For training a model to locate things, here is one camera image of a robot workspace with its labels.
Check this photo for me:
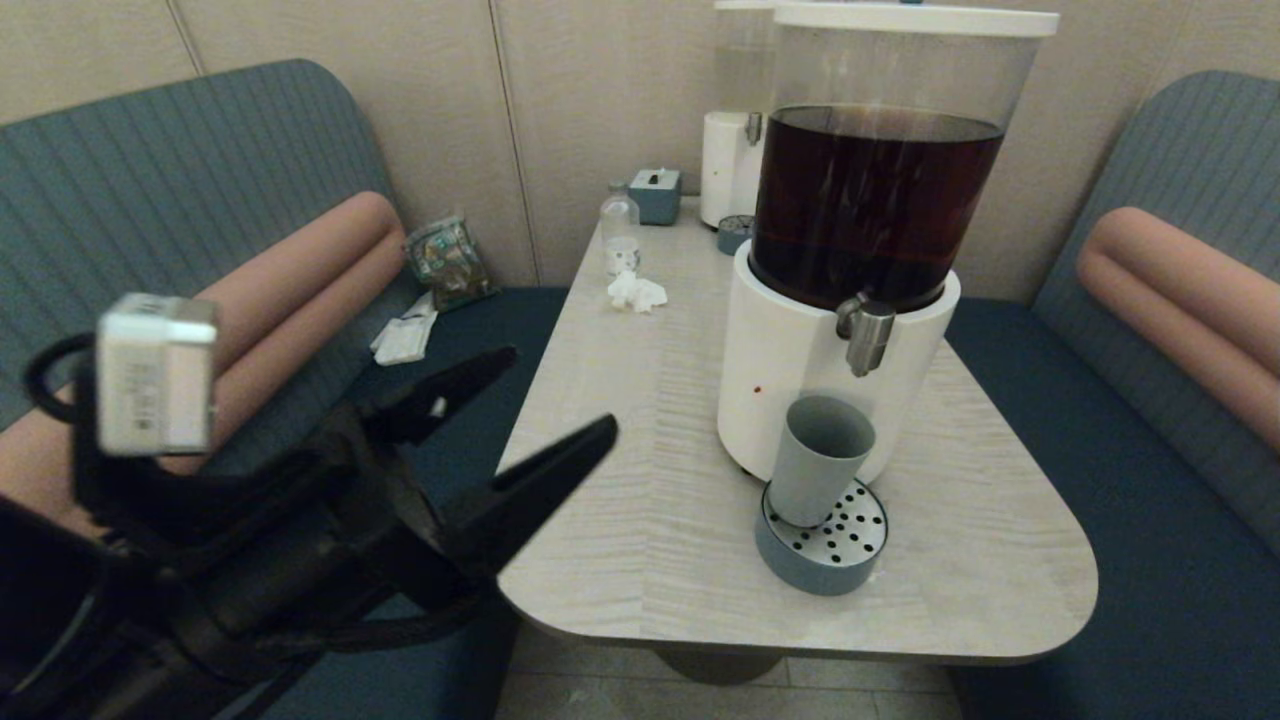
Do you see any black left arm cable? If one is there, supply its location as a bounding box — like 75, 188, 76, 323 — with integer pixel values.
21, 332, 493, 653

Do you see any small blue drip tray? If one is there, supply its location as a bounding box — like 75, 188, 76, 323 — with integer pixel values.
716, 213, 759, 257

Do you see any white clear water dispenser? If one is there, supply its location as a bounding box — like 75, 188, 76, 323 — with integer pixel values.
699, 0, 780, 230

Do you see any grey plastic cup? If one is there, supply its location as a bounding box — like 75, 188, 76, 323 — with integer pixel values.
767, 393, 878, 530

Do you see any large dark tea dispenser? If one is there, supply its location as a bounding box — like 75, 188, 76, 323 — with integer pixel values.
716, 0, 1062, 489

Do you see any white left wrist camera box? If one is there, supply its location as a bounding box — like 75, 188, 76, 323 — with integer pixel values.
96, 292, 219, 458

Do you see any round blue perforated drip tray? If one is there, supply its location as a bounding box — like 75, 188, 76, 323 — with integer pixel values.
754, 477, 891, 599

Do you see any white napkin pack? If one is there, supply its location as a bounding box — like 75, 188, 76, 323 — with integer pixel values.
368, 291, 439, 368

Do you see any printed snack bag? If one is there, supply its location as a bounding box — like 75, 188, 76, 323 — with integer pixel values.
401, 211, 499, 312

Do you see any blue-grey tissue box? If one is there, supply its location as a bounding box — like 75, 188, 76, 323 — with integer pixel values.
628, 167, 684, 227

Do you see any metal dispenser tap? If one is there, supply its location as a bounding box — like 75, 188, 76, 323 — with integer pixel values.
835, 293, 898, 379

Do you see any clear plastic bottle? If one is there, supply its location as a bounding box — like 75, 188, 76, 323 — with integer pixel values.
599, 180, 642, 277

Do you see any crumpled white tissue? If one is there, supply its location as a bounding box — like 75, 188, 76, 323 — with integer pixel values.
606, 269, 670, 315

